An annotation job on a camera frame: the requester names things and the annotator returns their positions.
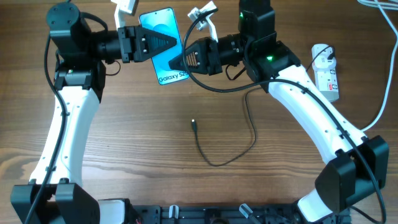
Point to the white power strip socket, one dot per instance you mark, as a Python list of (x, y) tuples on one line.
[(326, 81)]

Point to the Galaxy smartphone with teal screen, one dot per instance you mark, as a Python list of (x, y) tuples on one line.
[(163, 21)]

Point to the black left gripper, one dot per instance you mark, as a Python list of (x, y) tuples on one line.
[(134, 45)]

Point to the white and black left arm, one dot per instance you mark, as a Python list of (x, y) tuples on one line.
[(54, 193)]

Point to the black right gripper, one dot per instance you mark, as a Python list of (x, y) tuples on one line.
[(209, 62)]

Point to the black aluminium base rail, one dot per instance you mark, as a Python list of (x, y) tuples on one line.
[(217, 214)]

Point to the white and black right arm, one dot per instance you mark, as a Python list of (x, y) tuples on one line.
[(355, 165)]

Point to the white USB charger adapter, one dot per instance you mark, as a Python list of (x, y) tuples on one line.
[(322, 63)]

